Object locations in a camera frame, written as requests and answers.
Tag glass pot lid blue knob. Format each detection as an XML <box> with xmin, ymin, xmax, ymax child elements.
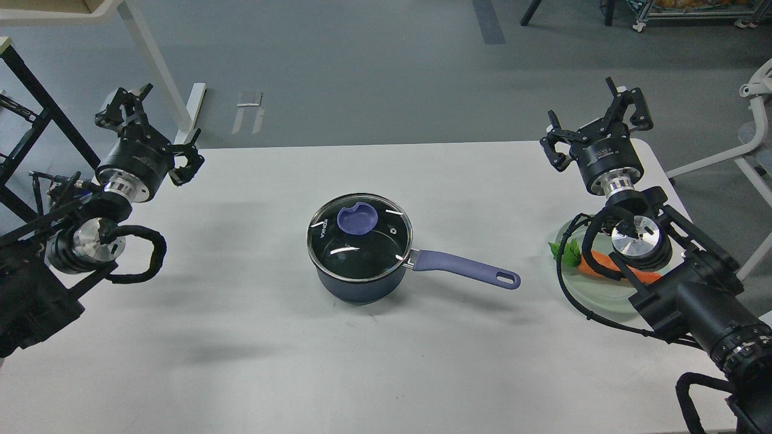
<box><xmin>307</xmin><ymin>193</ymin><xmax>414</xmax><ymax>283</ymax></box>

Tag metal wheeled cart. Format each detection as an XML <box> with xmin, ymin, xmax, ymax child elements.
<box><xmin>625</xmin><ymin>1</ymin><xmax>770</xmax><ymax>33</ymax></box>

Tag white chair frame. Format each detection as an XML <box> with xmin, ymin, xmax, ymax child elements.
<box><xmin>666</xmin><ymin>58</ymin><xmax>772</xmax><ymax>281</ymax></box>

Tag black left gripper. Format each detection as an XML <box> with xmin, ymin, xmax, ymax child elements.
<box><xmin>95</xmin><ymin>83</ymin><xmax>204</xmax><ymax>203</ymax></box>

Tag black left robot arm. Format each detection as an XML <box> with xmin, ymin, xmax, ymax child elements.
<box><xmin>1</xmin><ymin>83</ymin><xmax>204</xmax><ymax>357</ymax></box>

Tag black stand legs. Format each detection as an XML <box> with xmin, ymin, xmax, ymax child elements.
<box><xmin>519</xmin><ymin>1</ymin><xmax>619</xmax><ymax>28</ymax></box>

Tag orange toy carrot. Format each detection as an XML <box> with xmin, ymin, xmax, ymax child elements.
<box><xmin>562</xmin><ymin>239</ymin><xmax>662</xmax><ymax>284</ymax></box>

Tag black metal rack frame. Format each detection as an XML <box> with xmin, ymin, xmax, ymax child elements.
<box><xmin>1</xmin><ymin>37</ymin><xmax>100</xmax><ymax>222</ymax></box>

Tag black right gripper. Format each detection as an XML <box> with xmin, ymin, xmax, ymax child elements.
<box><xmin>540</xmin><ymin>77</ymin><xmax>654</xmax><ymax>196</ymax></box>

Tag white desk frame leg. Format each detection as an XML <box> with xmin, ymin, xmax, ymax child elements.
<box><xmin>1</xmin><ymin>1</ymin><xmax>207</xmax><ymax>145</ymax></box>

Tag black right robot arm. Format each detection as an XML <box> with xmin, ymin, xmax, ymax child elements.
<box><xmin>540</xmin><ymin>78</ymin><xmax>771</xmax><ymax>433</ymax></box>

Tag blue saucepan with handle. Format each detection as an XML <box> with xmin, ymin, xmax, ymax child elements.
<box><xmin>306</xmin><ymin>193</ymin><xmax>521</xmax><ymax>304</ymax></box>

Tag translucent green plate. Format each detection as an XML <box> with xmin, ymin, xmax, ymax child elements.
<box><xmin>548</xmin><ymin>220</ymin><xmax>673</xmax><ymax>316</ymax></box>

